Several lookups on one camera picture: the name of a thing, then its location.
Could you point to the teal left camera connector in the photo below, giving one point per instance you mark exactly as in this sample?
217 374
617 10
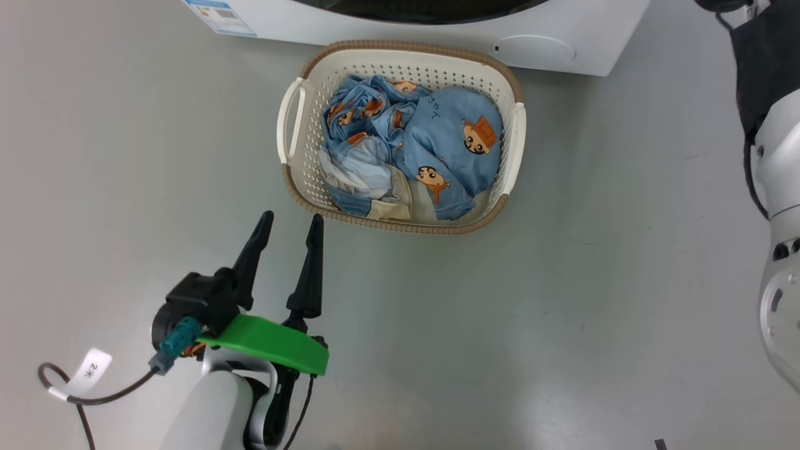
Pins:
178 340

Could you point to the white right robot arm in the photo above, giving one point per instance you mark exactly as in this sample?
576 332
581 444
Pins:
781 156

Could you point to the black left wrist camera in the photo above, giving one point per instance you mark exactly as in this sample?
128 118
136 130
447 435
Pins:
200 300

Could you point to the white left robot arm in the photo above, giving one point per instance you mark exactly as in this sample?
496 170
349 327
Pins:
206 406

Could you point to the blue cartoon print garment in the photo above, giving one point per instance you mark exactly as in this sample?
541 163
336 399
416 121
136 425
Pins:
450 125

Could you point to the white front-load washing machine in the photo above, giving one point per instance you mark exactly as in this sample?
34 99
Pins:
594 31

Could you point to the pale blue white garment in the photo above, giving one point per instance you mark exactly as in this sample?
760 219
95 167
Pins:
359 172

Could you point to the cream perforated laundry basket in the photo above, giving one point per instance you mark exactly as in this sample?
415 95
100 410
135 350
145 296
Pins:
300 181

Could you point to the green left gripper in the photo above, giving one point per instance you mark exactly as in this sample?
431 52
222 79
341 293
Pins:
269 344

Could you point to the blue energy label sticker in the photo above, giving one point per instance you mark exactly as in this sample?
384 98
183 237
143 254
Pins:
219 15

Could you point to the round white filter cover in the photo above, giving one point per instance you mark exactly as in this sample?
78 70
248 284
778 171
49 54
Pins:
534 50

